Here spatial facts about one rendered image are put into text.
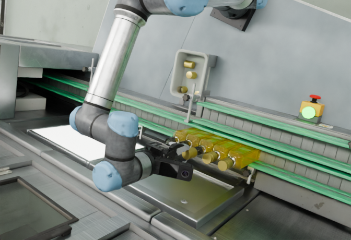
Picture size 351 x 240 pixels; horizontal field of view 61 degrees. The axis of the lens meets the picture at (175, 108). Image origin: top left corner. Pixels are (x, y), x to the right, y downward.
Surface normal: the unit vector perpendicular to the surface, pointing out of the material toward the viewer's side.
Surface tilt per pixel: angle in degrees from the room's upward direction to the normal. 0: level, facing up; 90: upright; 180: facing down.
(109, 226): 90
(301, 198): 0
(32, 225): 90
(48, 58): 90
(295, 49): 0
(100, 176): 0
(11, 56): 90
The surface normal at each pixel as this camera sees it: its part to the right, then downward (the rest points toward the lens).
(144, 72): -0.57, 0.06
